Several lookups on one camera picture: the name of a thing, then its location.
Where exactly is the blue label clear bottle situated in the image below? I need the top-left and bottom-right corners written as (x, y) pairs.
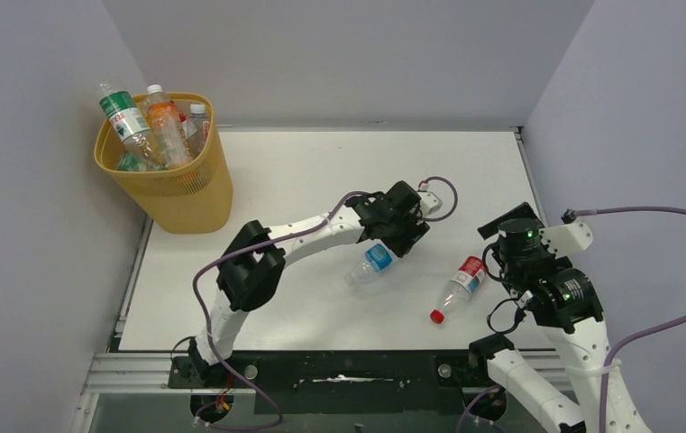
top-left (343, 243), bottom-right (399, 286)

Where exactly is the orange drink bottle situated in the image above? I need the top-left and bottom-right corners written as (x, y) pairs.
top-left (142, 85), bottom-right (192, 170)

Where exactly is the green tea bottle table edge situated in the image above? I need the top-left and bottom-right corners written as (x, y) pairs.
top-left (116, 152), bottom-right (164, 172)

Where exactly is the green cap water bottle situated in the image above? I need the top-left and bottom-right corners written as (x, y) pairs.
top-left (98, 81), bottom-right (164, 169)

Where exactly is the small blue label bottle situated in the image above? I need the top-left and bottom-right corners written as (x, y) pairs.
top-left (188, 104), bottom-right (210, 158)

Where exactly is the red cap bottle corner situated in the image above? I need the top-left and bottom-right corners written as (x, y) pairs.
top-left (175, 105), bottom-right (188, 132)

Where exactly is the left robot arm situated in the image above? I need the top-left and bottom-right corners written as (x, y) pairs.
top-left (188, 181), bottom-right (443, 381)

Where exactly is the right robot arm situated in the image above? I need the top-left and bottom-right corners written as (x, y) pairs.
top-left (467, 202), bottom-right (650, 432)

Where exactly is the yellow mesh waste bin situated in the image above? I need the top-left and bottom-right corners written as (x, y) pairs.
top-left (94, 92), bottom-right (233, 234)

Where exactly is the red label bottle near right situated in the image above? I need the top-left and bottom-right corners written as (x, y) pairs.
top-left (429, 255), bottom-right (488, 325)

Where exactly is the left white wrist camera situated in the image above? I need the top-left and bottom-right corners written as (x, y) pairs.
top-left (416, 181), bottom-right (443, 219)

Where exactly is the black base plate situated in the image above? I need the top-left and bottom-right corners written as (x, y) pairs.
top-left (167, 349), bottom-right (526, 426)

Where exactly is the aluminium rail frame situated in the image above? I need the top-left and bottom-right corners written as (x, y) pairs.
top-left (71, 353), bottom-right (541, 432)

